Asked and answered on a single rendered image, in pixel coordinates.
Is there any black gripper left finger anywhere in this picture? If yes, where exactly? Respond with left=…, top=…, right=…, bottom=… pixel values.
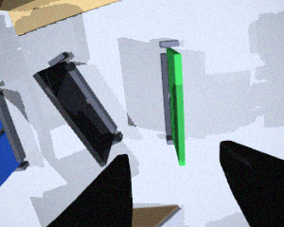
left=46, top=154, right=133, bottom=227

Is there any green notched board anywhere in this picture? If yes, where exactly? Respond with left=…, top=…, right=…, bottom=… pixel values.
left=166, top=48, right=185, bottom=166

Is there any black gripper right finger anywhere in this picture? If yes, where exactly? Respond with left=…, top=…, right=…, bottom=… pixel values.
left=219, top=140, right=284, bottom=227

